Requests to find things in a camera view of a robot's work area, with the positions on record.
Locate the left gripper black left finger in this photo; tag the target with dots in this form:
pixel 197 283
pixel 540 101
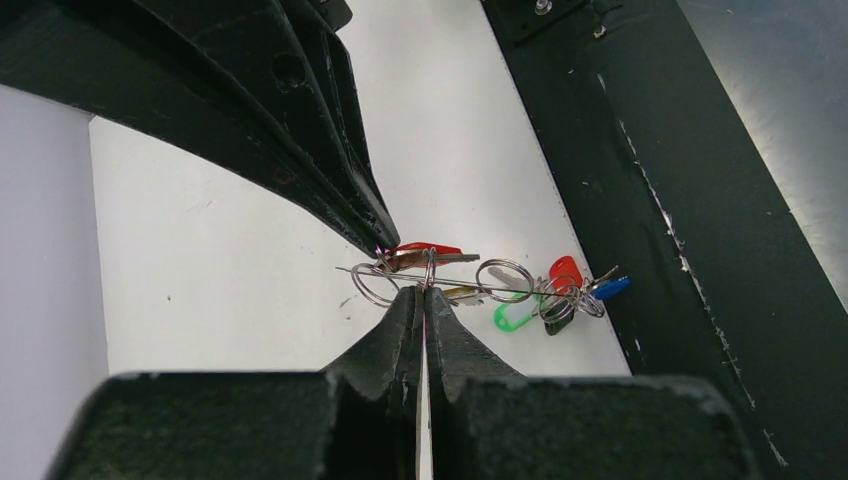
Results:
pixel 356 418

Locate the key with blue tag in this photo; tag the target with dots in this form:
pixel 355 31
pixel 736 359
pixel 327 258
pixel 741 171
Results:
pixel 607 289

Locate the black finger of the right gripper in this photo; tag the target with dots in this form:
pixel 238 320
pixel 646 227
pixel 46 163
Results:
pixel 194 74
pixel 326 167

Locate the key with green tag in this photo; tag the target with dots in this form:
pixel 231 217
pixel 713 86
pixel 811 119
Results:
pixel 509 317

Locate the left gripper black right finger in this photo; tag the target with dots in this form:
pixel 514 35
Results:
pixel 490 422

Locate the key with red tag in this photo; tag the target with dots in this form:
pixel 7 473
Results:
pixel 420 254
pixel 564 274

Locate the large silver carabiner keyring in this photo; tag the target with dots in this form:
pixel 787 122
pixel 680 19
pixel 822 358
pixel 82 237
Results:
pixel 502 280

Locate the key with yellow tag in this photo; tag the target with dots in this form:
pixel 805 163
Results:
pixel 464 296

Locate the key with black tag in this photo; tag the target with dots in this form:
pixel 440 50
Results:
pixel 556 318

